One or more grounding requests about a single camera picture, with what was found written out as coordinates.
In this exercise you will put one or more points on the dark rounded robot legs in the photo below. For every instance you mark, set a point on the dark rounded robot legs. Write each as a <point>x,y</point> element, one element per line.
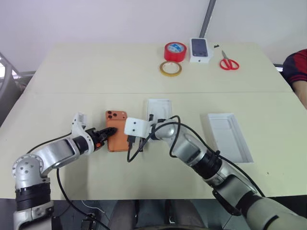
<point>148,214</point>

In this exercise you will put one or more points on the white box with phone print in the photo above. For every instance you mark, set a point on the white box with phone print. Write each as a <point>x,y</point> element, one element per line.
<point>201,49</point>

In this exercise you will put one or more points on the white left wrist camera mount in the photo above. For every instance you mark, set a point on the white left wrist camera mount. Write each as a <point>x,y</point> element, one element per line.
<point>78,124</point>

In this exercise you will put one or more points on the yellow clear tape roll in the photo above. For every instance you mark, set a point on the yellow clear tape roll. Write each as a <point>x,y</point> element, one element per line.
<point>163,70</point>

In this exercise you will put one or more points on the person in red black shirt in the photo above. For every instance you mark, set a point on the person in red black shirt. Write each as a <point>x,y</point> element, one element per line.
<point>296,69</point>

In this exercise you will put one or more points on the grey metal post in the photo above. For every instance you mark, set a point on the grey metal post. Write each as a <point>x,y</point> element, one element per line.
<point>207,19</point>

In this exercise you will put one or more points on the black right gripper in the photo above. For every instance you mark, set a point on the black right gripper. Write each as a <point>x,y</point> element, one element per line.
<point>131,140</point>

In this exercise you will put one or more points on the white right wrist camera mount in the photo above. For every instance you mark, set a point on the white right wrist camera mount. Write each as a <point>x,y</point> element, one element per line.
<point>135,127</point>

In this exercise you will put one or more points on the orange smartphone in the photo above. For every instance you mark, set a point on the orange smartphone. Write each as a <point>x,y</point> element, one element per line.
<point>117,143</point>

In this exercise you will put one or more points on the red tape roll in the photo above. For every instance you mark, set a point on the red tape roll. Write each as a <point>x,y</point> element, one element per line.
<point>175,51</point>

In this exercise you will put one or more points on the small black clip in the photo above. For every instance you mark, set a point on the small black clip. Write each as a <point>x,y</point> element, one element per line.
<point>216,46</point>

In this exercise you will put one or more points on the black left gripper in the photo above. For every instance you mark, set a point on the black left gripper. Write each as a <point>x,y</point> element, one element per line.
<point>94,139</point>

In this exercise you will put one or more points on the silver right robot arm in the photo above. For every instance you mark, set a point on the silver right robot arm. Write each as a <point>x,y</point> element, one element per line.
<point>192,148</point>

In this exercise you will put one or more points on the black device under table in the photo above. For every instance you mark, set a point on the black device under table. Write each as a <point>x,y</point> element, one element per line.
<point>79,221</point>

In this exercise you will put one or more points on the white phone box base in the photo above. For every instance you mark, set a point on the white phone box base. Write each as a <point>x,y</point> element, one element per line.
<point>161,107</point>

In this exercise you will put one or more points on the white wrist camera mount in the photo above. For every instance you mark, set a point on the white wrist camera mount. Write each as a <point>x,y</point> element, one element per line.
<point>135,127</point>
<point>78,124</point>

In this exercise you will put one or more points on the white phone box lid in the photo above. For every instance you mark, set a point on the white phone box lid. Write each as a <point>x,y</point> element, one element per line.
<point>229,136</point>

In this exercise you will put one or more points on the grey metal frame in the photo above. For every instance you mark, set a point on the grey metal frame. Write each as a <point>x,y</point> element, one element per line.
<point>9,79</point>

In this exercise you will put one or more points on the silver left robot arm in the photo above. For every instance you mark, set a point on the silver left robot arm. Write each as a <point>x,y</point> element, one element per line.
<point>54,149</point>

